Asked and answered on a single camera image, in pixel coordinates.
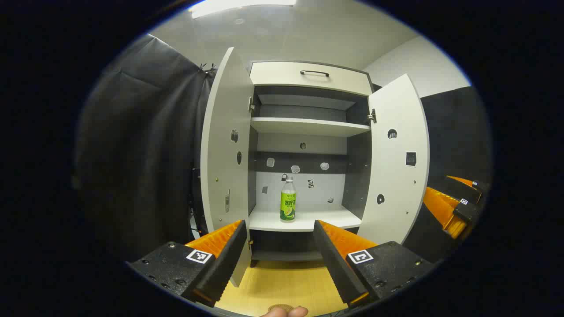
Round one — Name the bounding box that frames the black left door handle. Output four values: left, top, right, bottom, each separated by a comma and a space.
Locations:
190, 166, 204, 223

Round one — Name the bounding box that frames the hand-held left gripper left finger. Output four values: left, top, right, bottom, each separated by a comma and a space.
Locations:
126, 219, 248, 308

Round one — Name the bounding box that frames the white cabinet door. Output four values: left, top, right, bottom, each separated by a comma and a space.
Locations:
200, 47, 257, 288
357, 74, 430, 245

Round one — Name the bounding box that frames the ceiling light panel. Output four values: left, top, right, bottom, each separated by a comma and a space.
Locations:
189, 0, 298, 19

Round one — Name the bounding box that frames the white cabinet shelf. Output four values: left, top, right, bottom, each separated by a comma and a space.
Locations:
249, 205, 363, 232
250, 117, 371, 138

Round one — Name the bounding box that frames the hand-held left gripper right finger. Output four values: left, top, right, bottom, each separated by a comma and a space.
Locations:
313, 219, 435, 309

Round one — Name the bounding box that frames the green label bottle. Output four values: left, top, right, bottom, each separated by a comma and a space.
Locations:
280, 176, 297, 223

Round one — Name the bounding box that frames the white cabinet drawer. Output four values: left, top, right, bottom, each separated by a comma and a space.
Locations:
249, 62, 373, 96

